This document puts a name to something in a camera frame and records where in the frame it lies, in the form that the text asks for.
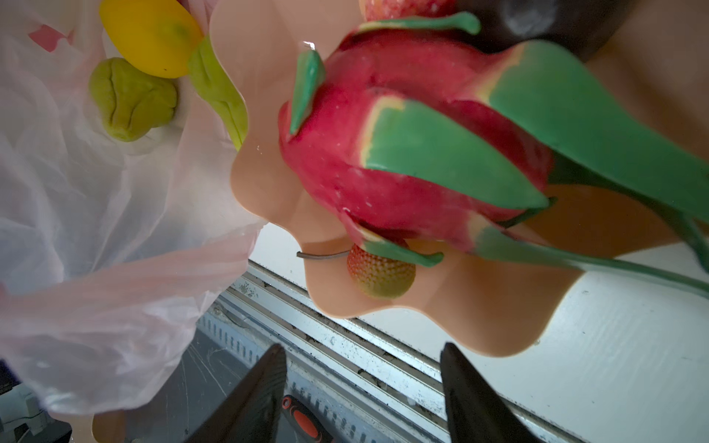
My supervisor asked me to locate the red green dragon fruit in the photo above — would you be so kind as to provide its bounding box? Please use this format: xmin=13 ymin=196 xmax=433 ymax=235
xmin=278 ymin=12 xmax=708 ymax=296

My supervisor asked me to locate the peach wavy fruit plate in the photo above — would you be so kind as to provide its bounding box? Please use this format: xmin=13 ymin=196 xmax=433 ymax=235
xmin=210 ymin=1 xmax=708 ymax=356

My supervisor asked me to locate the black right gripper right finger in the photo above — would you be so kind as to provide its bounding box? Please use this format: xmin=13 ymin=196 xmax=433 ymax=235
xmin=441 ymin=343 xmax=540 ymax=443

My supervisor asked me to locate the red yellow peach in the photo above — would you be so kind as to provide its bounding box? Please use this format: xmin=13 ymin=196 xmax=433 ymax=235
xmin=358 ymin=0 xmax=457 ymax=21

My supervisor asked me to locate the dark purple plum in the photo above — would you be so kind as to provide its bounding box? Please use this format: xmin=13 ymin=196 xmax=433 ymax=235
xmin=456 ymin=0 xmax=633 ymax=62

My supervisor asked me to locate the orange black screwdriver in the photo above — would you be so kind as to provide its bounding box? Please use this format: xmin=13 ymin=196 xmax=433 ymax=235
xmin=282 ymin=395 xmax=335 ymax=443

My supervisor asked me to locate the yellow lemon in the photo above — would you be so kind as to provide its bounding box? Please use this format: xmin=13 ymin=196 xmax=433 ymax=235
xmin=99 ymin=0 xmax=203 ymax=79

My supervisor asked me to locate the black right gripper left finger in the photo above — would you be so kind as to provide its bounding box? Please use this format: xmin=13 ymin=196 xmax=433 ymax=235
xmin=186 ymin=344 xmax=287 ymax=443

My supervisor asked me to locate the pink plastic bag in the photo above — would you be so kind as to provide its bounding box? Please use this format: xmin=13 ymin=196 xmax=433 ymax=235
xmin=1 ymin=1 xmax=263 ymax=415

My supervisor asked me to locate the small red strawberry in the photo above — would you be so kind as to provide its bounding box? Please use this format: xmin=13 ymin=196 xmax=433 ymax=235
xmin=297 ymin=245 xmax=417 ymax=299

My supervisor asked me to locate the green pear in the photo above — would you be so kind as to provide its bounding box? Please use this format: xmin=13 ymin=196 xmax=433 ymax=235
xmin=188 ymin=36 xmax=249 ymax=151

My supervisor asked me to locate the green wrinkled fruit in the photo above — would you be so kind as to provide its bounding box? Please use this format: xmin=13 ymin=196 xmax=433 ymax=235
xmin=89 ymin=57 xmax=178 ymax=142

